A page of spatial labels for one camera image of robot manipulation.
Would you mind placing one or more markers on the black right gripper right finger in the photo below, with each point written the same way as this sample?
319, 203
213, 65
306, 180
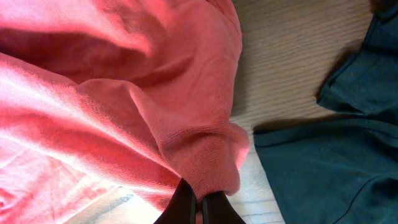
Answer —
216, 209

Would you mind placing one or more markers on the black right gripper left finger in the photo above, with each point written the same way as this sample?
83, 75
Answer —
181, 208

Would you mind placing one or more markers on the red t-shirt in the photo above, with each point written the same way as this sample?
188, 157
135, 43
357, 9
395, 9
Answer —
97, 94

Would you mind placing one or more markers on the black garment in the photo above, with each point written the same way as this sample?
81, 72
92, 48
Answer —
343, 170

